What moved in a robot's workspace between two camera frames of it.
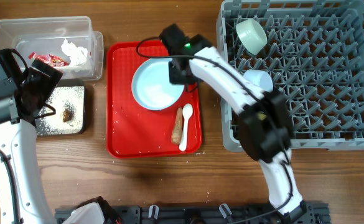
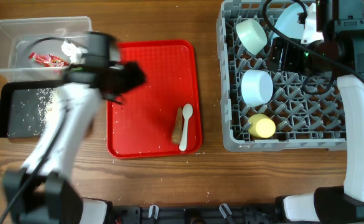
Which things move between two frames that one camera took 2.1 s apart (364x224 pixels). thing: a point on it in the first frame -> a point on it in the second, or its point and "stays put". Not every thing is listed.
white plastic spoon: [187, 111] stays put
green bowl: [252, 35] stays put
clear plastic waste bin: [45, 35] stays put
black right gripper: [173, 80] -> [290, 48]
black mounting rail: [205, 216] stays put
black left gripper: [48, 83] -> [119, 76]
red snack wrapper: [53, 60] stays put
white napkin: [78, 55] stays put
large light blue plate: [151, 84] -> [287, 24]
